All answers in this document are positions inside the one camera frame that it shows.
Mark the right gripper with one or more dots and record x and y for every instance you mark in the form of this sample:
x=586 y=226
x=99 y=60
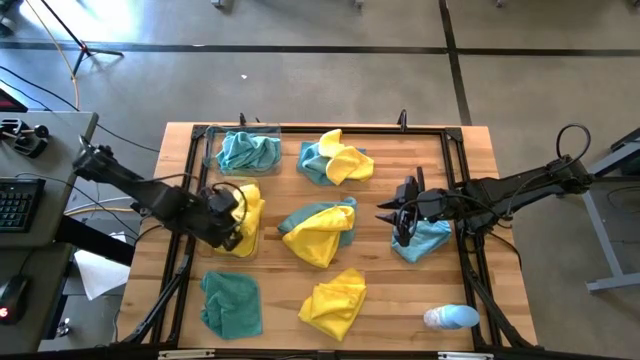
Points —
x=430 y=207

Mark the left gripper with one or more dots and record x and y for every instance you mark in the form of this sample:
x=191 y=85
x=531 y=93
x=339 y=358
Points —
x=220 y=230

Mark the yellow microfiber towel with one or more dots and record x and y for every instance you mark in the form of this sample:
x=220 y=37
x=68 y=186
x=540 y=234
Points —
x=345 y=162
x=332 y=302
x=252 y=220
x=317 y=237

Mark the dark teal microfiber towel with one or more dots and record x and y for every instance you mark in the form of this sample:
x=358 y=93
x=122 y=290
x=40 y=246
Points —
x=230 y=305

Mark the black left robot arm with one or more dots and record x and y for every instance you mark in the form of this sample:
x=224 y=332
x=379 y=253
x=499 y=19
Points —
x=150 y=200

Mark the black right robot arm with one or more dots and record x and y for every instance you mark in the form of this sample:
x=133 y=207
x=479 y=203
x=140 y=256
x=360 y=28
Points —
x=525 y=190

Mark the black table edge clamp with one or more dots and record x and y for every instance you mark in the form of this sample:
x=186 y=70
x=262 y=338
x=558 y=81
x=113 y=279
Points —
x=242 y=119
x=402 y=119

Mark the water bottle with blue label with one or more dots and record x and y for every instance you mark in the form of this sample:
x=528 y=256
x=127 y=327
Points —
x=457 y=316

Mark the white paper sheet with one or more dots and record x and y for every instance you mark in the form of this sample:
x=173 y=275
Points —
x=100 y=275

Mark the black desk support bar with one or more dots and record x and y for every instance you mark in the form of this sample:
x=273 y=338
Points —
x=95 y=240

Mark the small silver caster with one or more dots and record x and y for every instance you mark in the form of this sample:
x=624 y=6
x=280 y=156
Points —
x=63 y=327

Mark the grey side desk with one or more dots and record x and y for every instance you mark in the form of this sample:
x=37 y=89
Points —
x=60 y=150

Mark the black keyboard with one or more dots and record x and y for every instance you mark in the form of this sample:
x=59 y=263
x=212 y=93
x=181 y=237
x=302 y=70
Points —
x=20 y=205

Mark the black desk clamp tool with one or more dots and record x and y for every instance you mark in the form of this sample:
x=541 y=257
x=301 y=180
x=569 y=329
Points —
x=30 y=145

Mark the black computer mouse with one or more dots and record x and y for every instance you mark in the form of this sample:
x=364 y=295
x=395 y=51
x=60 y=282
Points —
x=12 y=300

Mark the black tripod stand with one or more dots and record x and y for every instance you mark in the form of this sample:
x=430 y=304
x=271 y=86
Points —
x=85 y=50

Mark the dark monitor corner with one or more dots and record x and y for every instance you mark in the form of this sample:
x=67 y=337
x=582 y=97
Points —
x=10 y=102

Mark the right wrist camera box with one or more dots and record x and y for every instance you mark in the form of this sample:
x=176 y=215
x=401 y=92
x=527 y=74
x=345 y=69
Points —
x=407 y=189

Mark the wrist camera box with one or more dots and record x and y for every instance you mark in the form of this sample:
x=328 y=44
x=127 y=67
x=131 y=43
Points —
x=407 y=189
x=222 y=202

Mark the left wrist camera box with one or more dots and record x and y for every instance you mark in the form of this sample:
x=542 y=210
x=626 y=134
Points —
x=222 y=202

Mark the black aluminium table frame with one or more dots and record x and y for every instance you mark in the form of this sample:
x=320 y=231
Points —
x=380 y=130

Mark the silver metal bracket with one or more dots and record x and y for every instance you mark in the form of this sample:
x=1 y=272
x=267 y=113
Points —
x=465 y=356
x=187 y=354

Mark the grey metal table frame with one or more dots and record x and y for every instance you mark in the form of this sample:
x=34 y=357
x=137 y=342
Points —
x=602 y=235

